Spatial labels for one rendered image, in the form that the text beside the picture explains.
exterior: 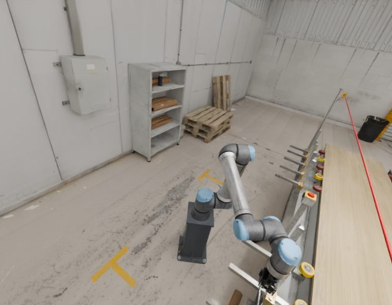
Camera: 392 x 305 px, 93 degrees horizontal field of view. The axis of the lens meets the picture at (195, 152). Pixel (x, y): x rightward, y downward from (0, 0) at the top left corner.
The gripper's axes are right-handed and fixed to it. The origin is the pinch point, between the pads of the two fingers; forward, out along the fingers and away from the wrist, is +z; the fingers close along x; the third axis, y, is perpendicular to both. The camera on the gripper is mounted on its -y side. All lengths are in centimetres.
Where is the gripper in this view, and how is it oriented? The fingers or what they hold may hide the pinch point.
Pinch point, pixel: (263, 285)
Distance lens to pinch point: 124.5
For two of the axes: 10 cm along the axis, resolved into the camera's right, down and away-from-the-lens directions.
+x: 8.2, 4.0, -4.1
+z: -1.4, 8.4, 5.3
